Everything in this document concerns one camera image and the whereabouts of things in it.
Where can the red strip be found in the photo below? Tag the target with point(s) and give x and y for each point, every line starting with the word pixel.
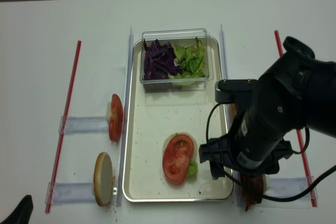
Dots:
pixel 295 111
pixel 61 136

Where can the left red strip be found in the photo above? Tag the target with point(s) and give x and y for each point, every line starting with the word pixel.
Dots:
pixel 61 136

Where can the clear holder near meat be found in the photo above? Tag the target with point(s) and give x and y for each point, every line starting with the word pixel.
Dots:
pixel 281 188

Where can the standing tomato slices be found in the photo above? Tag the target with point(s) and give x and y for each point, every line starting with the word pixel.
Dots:
pixel 114 116

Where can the clear holder near bun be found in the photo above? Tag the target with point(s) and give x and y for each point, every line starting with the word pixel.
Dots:
pixel 70 193

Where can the right red strip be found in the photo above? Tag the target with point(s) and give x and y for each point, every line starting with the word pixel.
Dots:
pixel 295 111

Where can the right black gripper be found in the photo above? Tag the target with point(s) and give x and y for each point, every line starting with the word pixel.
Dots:
pixel 220 153

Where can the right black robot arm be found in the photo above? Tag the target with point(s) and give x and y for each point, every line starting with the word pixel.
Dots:
pixel 297 91

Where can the standing meat slices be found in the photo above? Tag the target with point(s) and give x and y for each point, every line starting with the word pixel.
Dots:
pixel 256 184

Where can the metal tray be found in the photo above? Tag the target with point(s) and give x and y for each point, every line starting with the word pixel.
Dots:
pixel 152 119

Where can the lettuce piece on tray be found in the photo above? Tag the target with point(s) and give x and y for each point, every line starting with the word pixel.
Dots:
pixel 192 169

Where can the purple cabbage leaves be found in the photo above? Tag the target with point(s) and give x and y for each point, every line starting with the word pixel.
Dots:
pixel 159 61

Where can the clear salad container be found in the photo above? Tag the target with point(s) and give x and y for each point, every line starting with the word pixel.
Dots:
pixel 183 38

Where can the tomato slice on tray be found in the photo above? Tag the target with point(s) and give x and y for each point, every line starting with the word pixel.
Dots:
pixel 176 157

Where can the clear holder near tomato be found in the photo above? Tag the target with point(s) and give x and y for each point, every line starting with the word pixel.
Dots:
pixel 75 124

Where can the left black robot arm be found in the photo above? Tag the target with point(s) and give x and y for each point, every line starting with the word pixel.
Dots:
pixel 22 213

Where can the standing bun half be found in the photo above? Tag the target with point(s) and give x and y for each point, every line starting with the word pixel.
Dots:
pixel 103 179

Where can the green lettuce leaves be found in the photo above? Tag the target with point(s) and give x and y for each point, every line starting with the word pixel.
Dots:
pixel 190 60

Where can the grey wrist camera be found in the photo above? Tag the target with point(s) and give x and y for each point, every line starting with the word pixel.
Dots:
pixel 235 91

